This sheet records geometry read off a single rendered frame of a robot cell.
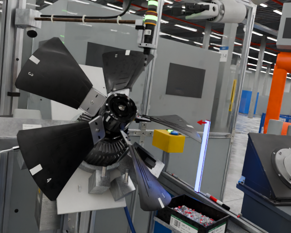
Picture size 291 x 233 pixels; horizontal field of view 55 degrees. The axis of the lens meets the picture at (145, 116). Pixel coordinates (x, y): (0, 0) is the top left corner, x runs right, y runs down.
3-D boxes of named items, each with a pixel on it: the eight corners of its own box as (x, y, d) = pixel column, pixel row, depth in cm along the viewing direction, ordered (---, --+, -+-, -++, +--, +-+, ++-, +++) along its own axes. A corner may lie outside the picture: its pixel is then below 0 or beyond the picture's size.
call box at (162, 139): (151, 147, 156) (154, 128, 154) (166, 147, 161) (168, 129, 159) (166, 155, 142) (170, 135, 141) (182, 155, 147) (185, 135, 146)
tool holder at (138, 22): (129, 45, 102) (133, 17, 101) (138, 48, 108) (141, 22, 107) (151, 46, 98) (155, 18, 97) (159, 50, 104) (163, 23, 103)
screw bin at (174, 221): (154, 219, 107) (157, 201, 106) (181, 209, 118) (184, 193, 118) (203, 248, 91) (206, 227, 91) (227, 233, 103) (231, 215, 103)
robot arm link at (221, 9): (225, 20, 112) (219, 20, 111) (209, 23, 120) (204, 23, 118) (225, -2, 111) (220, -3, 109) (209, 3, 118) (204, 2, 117)
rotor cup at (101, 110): (83, 113, 103) (95, 93, 93) (116, 105, 112) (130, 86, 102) (100, 147, 99) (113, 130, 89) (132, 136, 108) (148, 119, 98)
